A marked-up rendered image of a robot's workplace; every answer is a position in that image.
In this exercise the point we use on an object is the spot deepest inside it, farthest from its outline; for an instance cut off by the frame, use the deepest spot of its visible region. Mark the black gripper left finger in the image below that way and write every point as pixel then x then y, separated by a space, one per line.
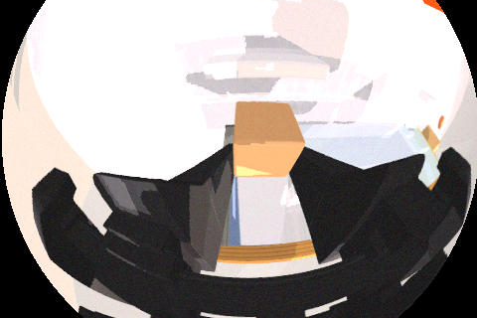
pixel 193 204

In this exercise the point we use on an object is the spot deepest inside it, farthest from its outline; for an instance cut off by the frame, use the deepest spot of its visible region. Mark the pale yellow cube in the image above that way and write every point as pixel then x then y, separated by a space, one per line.
pixel 431 137

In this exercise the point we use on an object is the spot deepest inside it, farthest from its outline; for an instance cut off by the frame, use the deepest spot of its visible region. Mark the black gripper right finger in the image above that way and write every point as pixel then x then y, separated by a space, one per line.
pixel 336 197

